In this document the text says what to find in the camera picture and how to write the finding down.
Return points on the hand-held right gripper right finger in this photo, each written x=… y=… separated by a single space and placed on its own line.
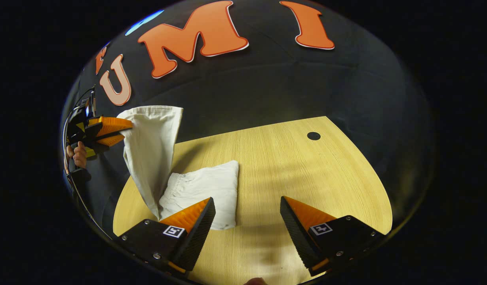
x=297 y=233

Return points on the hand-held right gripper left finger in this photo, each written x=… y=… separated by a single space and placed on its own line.
x=200 y=233

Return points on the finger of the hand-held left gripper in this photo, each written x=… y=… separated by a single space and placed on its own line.
x=109 y=140
x=109 y=124

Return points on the black backdrop cloth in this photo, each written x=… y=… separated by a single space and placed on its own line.
x=267 y=87

